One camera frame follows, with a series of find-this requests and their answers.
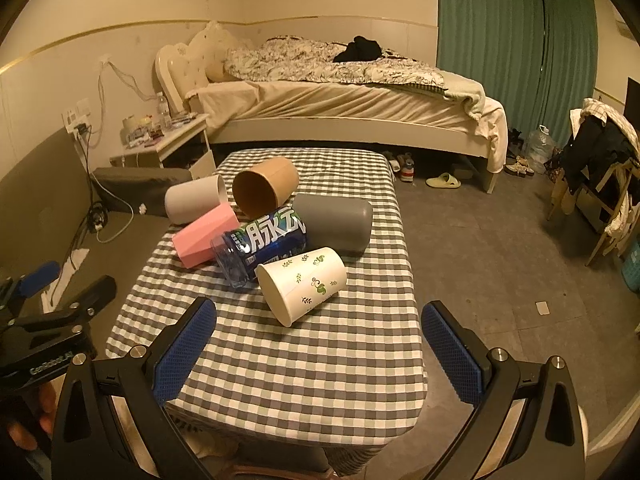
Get clear bottle on nightstand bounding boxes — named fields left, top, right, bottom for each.
left=156, top=92, right=172, bottom=131

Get wall power outlet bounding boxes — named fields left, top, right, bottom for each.
left=61, top=98, right=91, bottom=134

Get wooden chair with clothes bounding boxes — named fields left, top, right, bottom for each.
left=546, top=98, right=639, bottom=258

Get green curtain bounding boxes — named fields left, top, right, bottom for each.
left=437, top=0, right=598, bottom=146

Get blue drink bottle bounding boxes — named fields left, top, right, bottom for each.
left=212, top=206, right=307, bottom=288

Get large clear water jug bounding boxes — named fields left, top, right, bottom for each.
left=525, top=125, right=555, bottom=174

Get teal plastic basket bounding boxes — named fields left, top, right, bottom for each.
left=622, top=240, right=640, bottom=292

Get floral patterned duvet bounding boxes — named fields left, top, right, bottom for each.
left=224, top=36, right=445, bottom=91

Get white printed paper cup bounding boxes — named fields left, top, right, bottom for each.
left=255, top=247, right=347, bottom=327

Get white charging cable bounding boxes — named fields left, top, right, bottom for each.
left=86, top=58, right=158, bottom=245

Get checkered tablecloth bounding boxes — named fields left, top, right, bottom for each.
left=105, top=148, right=427, bottom=448

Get green slipper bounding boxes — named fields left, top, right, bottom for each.
left=425, top=172, right=461, bottom=190

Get white nightstand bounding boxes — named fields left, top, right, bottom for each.
left=110, top=114, right=216, bottom=179

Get brown paper cup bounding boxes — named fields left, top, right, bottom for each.
left=232, top=157, right=299, bottom=219

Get black garment on bed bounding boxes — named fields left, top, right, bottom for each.
left=333, top=36, right=383, bottom=63

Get black television screen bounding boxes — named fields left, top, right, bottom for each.
left=624, top=78, right=640, bottom=129

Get cream tufted headboard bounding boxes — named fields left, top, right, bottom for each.
left=155, top=21, right=245, bottom=116

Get white paper on sofa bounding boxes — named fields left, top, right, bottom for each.
left=40, top=248, right=90, bottom=313

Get bed with beige sheet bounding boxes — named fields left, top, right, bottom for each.
left=186, top=73, right=508, bottom=193

